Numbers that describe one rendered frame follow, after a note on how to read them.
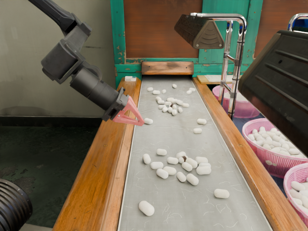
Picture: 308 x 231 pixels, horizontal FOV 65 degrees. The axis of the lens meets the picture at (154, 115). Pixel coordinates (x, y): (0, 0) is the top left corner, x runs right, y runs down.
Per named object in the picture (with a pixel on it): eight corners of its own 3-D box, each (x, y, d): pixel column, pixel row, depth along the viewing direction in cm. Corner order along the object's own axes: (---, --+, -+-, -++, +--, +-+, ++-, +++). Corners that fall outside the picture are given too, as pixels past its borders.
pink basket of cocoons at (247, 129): (283, 197, 64) (291, 168, 60) (222, 148, 87) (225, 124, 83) (349, 174, 73) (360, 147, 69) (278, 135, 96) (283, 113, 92)
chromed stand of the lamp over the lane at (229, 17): (185, 136, 95) (192, 13, 77) (180, 116, 113) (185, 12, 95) (233, 136, 95) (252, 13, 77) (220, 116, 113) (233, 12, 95)
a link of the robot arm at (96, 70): (39, 69, 55) (63, 42, 54) (54, 62, 66) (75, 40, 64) (79, 105, 59) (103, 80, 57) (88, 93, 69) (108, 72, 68)
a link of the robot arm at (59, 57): (63, 39, 92) (82, 19, 90) (75, 50, 94) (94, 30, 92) (32, 70, 54) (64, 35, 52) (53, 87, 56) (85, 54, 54)
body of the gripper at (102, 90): (127, 90, 65) (104, 73, 63) (123, 104, 56) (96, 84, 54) (113, 107, 67) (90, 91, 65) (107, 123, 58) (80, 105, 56)
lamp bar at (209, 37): (193, 49, 61) (195, 18, 58) (173, 30, 118) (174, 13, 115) (224, 49, 61) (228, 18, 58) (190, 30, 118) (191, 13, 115)
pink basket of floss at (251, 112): (250, 126, 103) (253, 106, 99) (200, 109, 121) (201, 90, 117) (276, 110, 119) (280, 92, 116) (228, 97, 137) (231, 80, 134)
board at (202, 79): (200, 84, 130) (201, 82, 129) (196, 77, 143) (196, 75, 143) (262, 84, 130) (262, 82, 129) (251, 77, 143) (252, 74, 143)
